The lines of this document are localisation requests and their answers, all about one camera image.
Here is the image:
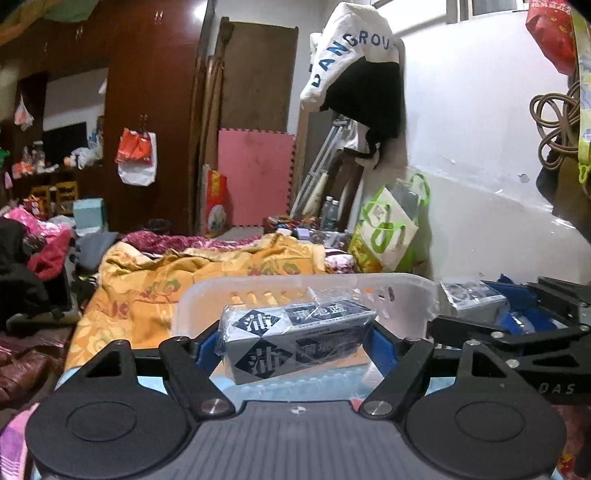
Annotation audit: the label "coiled tan rope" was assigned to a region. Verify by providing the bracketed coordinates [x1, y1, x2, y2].
[529, 83, 583, 168]

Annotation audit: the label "light blue mat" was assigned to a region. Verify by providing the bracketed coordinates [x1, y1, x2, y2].
[58, 367, 407, 411]

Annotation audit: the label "dark hanging bag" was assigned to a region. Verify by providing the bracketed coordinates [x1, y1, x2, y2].
[536, 148, 591, 228]

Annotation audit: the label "green white tote bag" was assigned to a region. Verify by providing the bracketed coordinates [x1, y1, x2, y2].
[347, 173, 431, 274]

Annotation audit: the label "yellow stool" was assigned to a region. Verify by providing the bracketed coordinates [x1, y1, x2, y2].
[55, 181, 79, 214]
[30, 185, 52, 215]

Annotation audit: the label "white black hanging jacket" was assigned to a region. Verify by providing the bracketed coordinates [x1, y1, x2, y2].
[299, 1, 407, 171]

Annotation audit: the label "teal box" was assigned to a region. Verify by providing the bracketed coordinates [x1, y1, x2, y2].
[73, 198, 108, 232]

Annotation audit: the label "orange floral blanket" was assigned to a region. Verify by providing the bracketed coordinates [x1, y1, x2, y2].
[65, 233, 328, 372]

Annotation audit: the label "black clothing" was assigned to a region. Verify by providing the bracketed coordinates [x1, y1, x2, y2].
[0, 217, 72, 330]

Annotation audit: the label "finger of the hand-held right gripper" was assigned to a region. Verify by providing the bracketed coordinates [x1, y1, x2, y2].
[485, 274, 591, 321]
[427, 309, 591, 370]

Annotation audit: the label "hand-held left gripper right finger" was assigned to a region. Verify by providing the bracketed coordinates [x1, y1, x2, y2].
[359, 320, 504, 418]

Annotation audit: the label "brown quilted jacket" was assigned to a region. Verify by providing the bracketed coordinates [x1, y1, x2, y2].
[0, 330, 70, 407]

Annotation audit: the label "clutter of small items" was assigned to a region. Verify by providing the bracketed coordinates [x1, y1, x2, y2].
[262, 213, 356, 247]

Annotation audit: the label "metal crutches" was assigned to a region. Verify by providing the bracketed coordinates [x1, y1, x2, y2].
[290, 117, 354, 220]

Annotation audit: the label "brown wooden wardrobe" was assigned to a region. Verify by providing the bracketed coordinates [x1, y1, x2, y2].
[0, 0, 208, 234]

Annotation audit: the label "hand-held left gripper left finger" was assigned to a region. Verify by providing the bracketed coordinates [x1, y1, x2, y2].
[85, 323, 236, 420]

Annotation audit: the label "red yellow sack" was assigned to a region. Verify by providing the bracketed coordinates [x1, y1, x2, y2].
[204, 167, 229, 237]

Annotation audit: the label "small hanging plastic bag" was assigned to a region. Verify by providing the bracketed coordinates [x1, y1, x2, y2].
[14, 93, 35, 131]

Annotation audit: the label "pink clothes pile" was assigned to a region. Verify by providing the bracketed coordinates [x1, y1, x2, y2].
[2, 205, 75, 280]

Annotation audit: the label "yellow green strap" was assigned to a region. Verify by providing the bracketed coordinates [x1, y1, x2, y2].
[569, 8, 591, 186]

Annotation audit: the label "white plastic basket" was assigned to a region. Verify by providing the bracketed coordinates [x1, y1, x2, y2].
[172, 272, 440, 370]

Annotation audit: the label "black television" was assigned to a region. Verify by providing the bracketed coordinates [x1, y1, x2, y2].
[42, 121, 88, 163]

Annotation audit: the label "pink foam mat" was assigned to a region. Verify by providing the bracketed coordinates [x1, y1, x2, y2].
[217, 128, 296, 229]

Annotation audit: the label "red white plastic bag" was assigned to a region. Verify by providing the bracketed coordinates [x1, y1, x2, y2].
[115, 128, 158, 186]

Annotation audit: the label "magenta floral blanket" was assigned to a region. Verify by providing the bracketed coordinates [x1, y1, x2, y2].
[121, 230, 265, 256]

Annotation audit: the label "silver blue box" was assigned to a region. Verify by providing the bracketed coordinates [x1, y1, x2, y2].
[438, 279, 509, 320]
[217, 295, 379, 386]

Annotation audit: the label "pink striped cloth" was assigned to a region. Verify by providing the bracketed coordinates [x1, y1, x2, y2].
[0, 401, 43, 480]

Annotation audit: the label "red printed bag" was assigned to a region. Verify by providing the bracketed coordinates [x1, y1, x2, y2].
[525, 0, 578, 77]

